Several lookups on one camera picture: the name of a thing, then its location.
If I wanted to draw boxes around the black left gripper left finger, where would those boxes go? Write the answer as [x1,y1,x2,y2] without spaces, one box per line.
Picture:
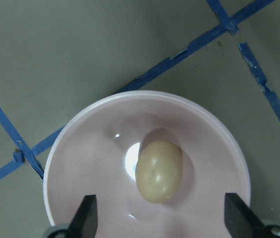
[68,195,97,238]

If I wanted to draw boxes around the pink bowl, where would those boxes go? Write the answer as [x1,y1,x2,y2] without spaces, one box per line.
[43,91,251,238]

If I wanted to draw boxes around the beige egg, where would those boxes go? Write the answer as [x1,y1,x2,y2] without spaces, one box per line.
[135,140,183,203]

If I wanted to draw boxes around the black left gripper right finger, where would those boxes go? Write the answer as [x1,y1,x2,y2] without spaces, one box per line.
[224,193,264,238]

